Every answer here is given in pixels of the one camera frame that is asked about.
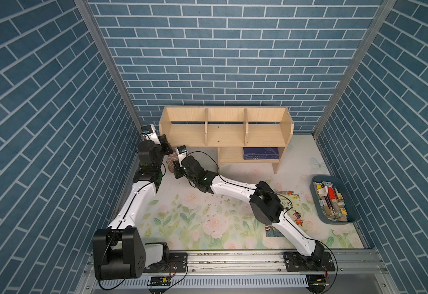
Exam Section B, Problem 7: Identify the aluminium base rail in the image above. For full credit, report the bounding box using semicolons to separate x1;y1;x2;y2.
76;249;398;294

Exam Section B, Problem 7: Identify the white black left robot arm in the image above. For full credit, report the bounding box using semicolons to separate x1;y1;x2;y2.
92;134;172;281

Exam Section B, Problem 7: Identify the dark blue book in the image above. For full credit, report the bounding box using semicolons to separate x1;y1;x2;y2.
243;147;280;160

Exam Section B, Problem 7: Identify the teal plastic storage bin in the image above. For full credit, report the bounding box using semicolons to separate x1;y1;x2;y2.
310;175;358;225

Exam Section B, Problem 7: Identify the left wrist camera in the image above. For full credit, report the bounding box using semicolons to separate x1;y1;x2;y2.
141;124;161;145

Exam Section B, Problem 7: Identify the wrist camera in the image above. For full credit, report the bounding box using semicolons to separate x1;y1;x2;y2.
176;145;188;162
141;124;161;145

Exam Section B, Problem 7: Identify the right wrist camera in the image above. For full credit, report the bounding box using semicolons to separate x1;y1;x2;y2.
176;145;188;162

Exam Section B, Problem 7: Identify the small green circuit board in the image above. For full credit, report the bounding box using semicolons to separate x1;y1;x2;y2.
148;276;172;289

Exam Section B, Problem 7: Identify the light wooden bookshelf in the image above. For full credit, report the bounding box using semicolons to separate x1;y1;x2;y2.
158;107;294;172

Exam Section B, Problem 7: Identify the colourful children's picture book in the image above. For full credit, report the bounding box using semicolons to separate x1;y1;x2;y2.
276;191;307;231

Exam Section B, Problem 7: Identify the floral table mat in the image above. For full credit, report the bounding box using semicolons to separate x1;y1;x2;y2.
112;134;365;251

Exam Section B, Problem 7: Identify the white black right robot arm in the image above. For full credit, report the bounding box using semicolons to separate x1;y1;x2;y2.
173;156;325;271

